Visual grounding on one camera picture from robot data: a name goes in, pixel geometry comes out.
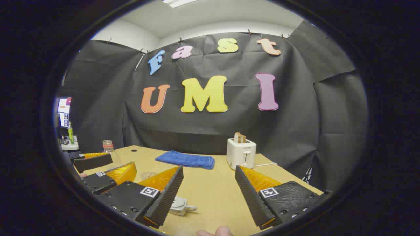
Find clear plastic water bottle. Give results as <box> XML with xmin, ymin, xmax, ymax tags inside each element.
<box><xmin>102</xmin><ymin>140</ymin><xmax>124</xmax><ymax>171</ymax></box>

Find computer monitor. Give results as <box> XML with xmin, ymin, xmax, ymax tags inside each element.
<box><xmin>57</xmin><ymin>97</ymin><xmax>72</xmax><ymax>128</ymax></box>

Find ceiling light panel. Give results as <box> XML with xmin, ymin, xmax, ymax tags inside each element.
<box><xmin>162</xmin><ymin>0</ymin><xmax>199</xmax><ymax>8</ymax></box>

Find white toaster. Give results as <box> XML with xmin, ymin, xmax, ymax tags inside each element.
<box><xmin>226</xmin><ymin>138</ymin><xmax>257</xmax><ymax>170</ymax></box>

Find white side table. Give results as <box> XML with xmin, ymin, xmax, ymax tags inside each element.
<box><xmin>61</xmin><ymin>136</ymin><xmax>80</xmax><ymax>151</ymax></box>

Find grey ceramic teacup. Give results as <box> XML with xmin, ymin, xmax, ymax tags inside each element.
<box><xmin>169</xmin><ymin>197</ymin><xmax>198</xmax><ymax>216</ymax></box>

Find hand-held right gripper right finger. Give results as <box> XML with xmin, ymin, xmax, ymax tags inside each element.
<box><xmin>235</xmin><ymin>165</ymin><xmax>332</xmax><ymax>230</ymax></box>

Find blue towel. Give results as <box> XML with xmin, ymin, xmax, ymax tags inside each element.
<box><xmin>155</xmin><ymin>150</ymin><xmax>215</xmax><ymax>170</ymax></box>

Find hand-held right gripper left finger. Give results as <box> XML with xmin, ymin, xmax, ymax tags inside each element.
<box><xmin>98</xmin><ymin>166</ymin><xmax>184</xmax><ymax>229</ymax></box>

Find grey teacup lid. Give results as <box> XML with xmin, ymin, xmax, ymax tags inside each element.
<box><xmin>170</xmin><ymin>197</ymin><xmax>187</xmax><ymax>209</ymax></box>

